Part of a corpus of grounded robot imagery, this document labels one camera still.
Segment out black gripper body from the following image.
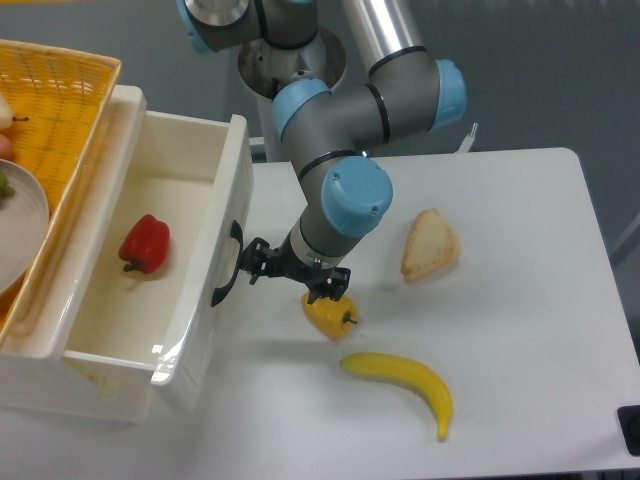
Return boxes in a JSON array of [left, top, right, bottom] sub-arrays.
[[269, 242, 332, 289]]

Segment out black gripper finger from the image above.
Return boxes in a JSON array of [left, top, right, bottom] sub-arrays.
[[306, 267, 351, 304], [239, 237, 272, 285]]

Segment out white top drawer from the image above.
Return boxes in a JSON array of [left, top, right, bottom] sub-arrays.
[[63, 112, 253, 421]]

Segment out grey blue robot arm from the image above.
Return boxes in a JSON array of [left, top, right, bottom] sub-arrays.
[[177, 1, 467, 301]]

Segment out white drawer cabinet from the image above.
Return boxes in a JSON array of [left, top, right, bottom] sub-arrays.
[[1, 86, 153, 421]]

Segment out yellow bell pepper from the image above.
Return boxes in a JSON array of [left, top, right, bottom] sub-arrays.
[[301, 292, 360, 341]]

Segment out yellow banana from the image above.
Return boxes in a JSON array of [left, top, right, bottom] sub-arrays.
[[340, 352, 454, 441]]

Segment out slice of bread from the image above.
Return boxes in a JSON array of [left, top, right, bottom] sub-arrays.
[[401, 209, 461, 281]]

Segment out red bell pepper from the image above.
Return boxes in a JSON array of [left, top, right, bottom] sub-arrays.
[[118, 214, 170, 274]]

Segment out white ribbed plate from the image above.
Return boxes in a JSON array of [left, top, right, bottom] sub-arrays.
[[1, 159, 49, 294]]

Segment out yellow woven basket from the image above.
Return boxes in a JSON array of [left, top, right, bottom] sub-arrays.
[[1, 40, 121, 338]]

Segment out green grapes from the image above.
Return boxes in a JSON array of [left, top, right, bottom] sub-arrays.
[[0, 171, 15, 199]]

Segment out pink peach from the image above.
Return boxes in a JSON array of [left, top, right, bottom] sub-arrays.
[[0, 134, 14, 161]]

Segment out white pear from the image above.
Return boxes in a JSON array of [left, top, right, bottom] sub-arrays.
[[0, 94, 29, 131]]

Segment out black corner device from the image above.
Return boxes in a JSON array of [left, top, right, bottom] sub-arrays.
[[617, 405, 640, 457]]

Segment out black top drawer handle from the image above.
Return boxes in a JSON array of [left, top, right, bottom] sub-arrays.
[[210, 220, 244, 308]]

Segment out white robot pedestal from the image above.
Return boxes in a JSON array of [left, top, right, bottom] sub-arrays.
[[238, 26, 347, 162]]

